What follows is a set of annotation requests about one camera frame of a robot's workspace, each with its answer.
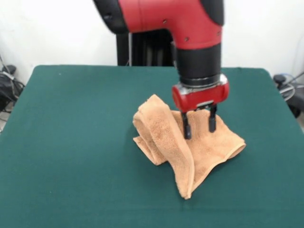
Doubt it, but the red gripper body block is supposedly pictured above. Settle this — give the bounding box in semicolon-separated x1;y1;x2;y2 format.
172;80;230;112

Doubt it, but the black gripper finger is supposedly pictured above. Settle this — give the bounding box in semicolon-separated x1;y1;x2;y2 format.
181;111;192;140
208;104;218;133

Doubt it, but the tan terry towel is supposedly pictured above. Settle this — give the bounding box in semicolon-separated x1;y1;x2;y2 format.
132;94;247;200

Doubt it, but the dark green table cloth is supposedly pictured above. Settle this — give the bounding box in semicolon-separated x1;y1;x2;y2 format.
0;64;304;228

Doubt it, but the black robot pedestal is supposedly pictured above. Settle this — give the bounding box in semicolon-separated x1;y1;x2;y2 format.
115;29;178;67

